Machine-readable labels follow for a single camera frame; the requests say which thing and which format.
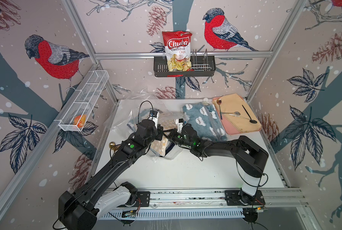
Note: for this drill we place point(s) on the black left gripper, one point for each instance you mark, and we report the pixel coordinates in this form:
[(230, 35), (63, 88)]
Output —
[(159, 131)]

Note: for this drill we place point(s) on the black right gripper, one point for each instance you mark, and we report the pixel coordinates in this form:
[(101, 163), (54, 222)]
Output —
[(174, 133)]

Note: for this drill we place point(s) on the clear plastic vacuum bag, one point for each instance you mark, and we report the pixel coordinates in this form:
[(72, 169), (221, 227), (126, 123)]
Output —
[(139, 106)]

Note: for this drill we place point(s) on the teal cloud pattern blanket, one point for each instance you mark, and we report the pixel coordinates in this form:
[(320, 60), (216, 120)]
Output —
[(205, 121)]

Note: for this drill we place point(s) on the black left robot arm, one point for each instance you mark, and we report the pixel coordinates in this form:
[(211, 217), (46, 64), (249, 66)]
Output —
[(81, 209)]

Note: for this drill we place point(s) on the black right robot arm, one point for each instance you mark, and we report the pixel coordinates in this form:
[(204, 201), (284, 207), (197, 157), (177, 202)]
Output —
[(248, 155)]

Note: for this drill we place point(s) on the beige checkered blanket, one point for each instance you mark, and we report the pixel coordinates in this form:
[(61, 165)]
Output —
[(166, 120)]

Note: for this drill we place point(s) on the red cassava chips bag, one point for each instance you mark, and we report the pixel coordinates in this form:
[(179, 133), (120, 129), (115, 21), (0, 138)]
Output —
[(178, 50)]

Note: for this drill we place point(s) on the gold spoon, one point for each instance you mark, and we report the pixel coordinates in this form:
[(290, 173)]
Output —
[(113, 146)]

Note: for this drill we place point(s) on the rainbow metallic spoon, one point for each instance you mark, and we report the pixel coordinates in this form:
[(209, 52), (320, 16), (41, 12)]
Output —
[(219, 102)]

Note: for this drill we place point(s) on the beige folded cloth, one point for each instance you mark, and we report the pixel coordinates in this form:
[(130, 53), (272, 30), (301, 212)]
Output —
[(237, 110)]

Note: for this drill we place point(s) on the silver spoon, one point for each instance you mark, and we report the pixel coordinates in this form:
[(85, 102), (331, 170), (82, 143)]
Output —
[(232, 113)]

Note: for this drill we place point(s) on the black spoon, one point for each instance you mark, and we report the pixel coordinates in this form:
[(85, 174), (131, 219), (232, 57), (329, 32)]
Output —
[(250, 118)]

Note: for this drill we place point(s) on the orange item in basket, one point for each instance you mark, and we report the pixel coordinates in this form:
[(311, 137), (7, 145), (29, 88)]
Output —
[(79, 121)]

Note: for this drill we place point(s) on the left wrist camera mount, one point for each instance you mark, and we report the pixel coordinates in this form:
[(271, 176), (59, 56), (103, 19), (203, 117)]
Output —
[(154, 115)]

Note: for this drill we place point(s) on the dark grey wall rack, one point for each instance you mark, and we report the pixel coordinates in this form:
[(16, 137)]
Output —
[(194, 66)]

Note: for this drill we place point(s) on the white wire mesh basket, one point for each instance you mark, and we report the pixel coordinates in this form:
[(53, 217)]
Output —
[(85, 100)]

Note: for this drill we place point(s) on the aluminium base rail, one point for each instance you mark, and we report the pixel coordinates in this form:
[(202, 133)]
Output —
[(221, 198)]

